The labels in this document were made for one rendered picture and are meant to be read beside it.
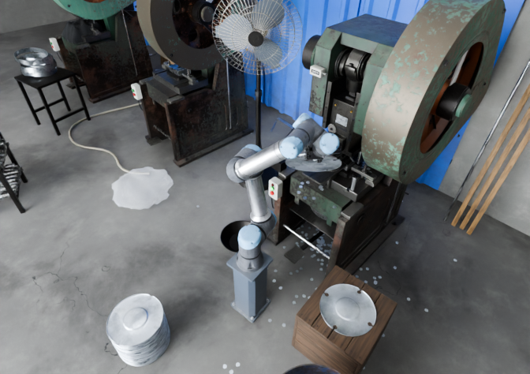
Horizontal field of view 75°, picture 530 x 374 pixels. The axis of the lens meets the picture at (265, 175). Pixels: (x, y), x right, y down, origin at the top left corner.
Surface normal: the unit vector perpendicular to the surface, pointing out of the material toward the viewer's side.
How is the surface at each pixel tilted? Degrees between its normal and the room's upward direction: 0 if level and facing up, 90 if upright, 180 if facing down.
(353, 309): 0
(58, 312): 0
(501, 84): 90
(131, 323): 0
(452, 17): 25
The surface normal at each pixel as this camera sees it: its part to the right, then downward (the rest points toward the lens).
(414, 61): -0.55, -0.11
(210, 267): 0.02, -0.76
